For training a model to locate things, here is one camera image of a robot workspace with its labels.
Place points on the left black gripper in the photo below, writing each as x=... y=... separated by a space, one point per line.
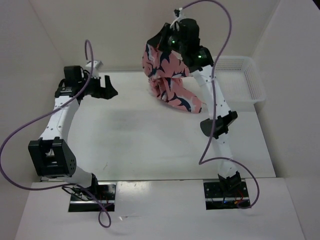
x=107 y=92

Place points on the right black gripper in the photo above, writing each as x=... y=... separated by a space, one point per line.
x=158 y=40

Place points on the pink shark print shorts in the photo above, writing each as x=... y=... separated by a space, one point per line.
x=165 y=73

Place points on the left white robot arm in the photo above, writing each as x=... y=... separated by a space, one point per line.
x=80 y=177

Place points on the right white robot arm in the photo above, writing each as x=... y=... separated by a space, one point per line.
x=182 y=37

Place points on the white plastic basket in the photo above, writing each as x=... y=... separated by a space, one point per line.
x=239 y=79

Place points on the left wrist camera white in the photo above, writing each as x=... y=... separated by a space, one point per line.
x=97 y=65

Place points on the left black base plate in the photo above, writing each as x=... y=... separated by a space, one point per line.
x=80 y=202

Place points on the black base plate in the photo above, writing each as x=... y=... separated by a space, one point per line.
x=216 y=199
x=80 y=202

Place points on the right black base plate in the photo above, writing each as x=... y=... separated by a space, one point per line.
x=216 y=199

